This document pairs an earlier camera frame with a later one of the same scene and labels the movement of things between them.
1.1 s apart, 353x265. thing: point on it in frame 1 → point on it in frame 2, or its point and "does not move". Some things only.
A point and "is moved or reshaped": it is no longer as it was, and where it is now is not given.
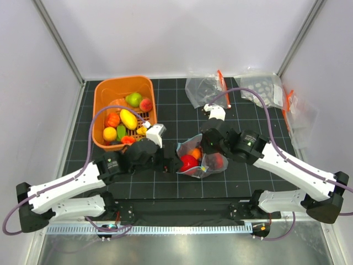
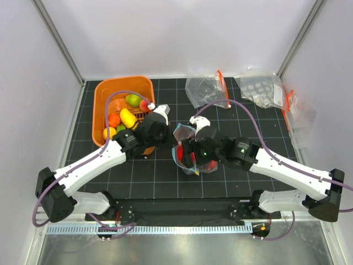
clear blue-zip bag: [193, 164] is moved or reshaped
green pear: [134, 99] does not move
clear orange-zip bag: [202, 90] does not move
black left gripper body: [159, 162] → [163, 141]
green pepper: [121, 131] does not move
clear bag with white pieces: [268, 84] does not move
